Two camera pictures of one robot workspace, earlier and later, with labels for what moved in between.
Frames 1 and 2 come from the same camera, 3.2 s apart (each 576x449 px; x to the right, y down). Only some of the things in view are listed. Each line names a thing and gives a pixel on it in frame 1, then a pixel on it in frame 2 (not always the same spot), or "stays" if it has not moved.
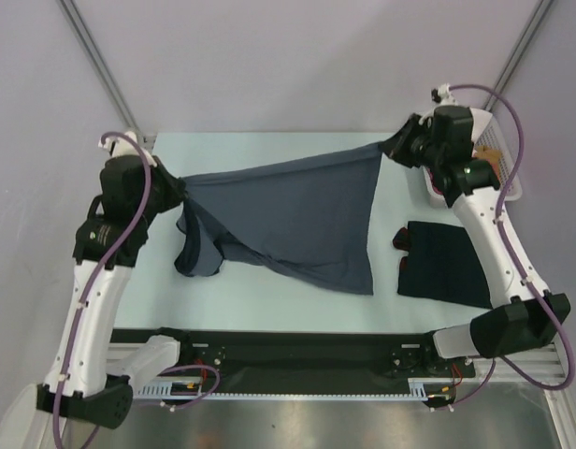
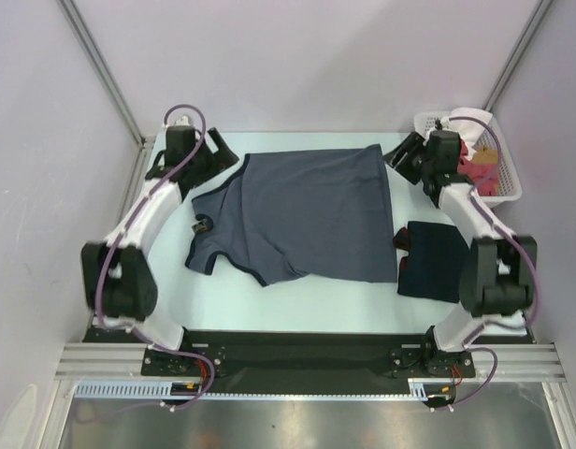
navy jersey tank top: x=442 y=265 stays
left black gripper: x=174 y=185 to x=222 y=159
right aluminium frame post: x=517 y=53 stays
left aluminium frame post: x=103 y=69 stays
